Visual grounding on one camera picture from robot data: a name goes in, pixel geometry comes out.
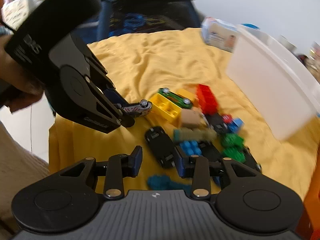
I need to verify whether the yellow cloth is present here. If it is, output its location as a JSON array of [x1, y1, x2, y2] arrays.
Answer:
[[48, 27, 320, 203]]

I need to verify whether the black toy car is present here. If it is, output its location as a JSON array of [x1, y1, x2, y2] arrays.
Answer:
[[144, 126, 177, 169], [199, 142, 262, 173]]

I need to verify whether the green toy car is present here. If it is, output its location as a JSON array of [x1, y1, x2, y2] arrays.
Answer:
[[159, 87, 194, 109]]

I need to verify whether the small yellow building block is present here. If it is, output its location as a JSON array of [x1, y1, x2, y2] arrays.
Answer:
[[177, 88, 198, 101]]

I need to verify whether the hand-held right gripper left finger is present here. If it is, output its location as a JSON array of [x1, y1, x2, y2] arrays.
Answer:
[[59, 146, 143, 200]]

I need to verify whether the white plastic bin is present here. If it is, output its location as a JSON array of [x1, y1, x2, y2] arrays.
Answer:
[[225, 24, 320, 141]]

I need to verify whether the silver toy car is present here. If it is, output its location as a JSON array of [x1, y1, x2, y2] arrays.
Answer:
[[120, 99, 153, 117]]

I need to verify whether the tan cube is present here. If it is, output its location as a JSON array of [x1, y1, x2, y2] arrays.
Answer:
[[180, 106, 204, 129]]

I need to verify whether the green building block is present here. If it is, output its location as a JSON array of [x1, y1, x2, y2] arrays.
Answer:
[[221, 133, 247, 163]]

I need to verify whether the teal building block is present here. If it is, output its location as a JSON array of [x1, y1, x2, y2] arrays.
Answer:
[[147, 174, 193, 191]]

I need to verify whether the orange box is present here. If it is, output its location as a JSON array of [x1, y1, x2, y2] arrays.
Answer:
[[297, 187, 320, 240]]

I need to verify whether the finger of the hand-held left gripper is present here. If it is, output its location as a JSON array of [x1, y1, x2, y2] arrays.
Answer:
[[86, 52, 131, 108], [86, 76, 136, 131]]

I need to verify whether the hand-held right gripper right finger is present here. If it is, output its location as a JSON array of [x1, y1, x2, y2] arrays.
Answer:
[[175, 145, 263, 200]]

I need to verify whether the wet wipes pack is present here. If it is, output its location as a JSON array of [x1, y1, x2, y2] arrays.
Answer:
[[201, 17, 241, 53]]

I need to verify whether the beige knit cloth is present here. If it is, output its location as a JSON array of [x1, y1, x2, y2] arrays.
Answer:
[[0, 121, 51, 233]]

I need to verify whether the black toy truck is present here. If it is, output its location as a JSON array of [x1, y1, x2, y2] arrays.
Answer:
[[207, 113, 233, 133]]

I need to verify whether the light blue building block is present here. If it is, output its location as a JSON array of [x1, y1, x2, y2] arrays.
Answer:
[[180, 140, 203, 157]]

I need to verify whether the dark blue printed bag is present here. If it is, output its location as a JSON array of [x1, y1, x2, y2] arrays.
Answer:
[[93, 0, 201, 42]]

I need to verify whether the person's left hand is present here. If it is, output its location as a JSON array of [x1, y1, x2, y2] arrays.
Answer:
[[0, 36, 46, 96]]

